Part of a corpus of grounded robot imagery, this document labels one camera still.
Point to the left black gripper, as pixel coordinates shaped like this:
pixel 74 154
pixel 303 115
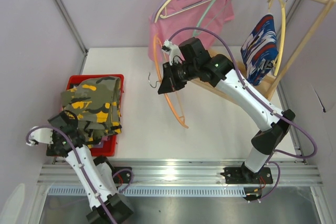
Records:
pixel 53 149

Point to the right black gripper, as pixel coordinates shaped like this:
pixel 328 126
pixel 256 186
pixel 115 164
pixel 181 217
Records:
pixel 174 75

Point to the green yellow camouflage trousers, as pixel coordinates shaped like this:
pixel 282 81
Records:
pixel 94 103

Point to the orange hanger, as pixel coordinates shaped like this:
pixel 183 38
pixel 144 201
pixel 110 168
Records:
pixel 179 117

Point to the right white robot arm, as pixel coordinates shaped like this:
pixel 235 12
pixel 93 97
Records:
pixel 190 60

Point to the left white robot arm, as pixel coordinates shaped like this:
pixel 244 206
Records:
pixel 106 203

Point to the cream hanger right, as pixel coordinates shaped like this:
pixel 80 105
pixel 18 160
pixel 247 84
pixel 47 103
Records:
pixel 282 33

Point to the red plastic bin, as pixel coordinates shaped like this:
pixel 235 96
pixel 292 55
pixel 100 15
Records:
pixel 110 150

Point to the pink t-shirt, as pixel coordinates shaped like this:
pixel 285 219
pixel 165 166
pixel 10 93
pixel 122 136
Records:
pixel 212 19

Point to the blue red white shorts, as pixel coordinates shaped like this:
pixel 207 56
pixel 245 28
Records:
pixel 259 50

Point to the wooden clothes rack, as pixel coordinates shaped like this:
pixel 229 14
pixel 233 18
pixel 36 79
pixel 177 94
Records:
pixel 299 30

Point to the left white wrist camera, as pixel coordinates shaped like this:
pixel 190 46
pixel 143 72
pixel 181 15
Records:
pixel 43 136

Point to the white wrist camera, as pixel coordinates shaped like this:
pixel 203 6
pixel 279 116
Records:
pixel 43 136
pixel 171 50

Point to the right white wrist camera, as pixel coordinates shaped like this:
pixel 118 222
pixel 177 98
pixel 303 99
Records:
pixel 171 50

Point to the white slotted cable duct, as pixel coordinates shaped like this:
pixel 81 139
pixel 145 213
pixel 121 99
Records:
pixel 156 191

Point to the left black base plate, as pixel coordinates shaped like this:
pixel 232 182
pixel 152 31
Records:
pixel 120 175

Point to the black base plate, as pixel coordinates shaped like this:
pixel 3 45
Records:
pixel 234 175
pixel 120 175

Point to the aluminium mounting rail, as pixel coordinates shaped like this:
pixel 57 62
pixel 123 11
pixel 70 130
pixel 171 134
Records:
pixel 184 172

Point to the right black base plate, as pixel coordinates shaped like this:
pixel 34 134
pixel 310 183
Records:
pixel 234 175

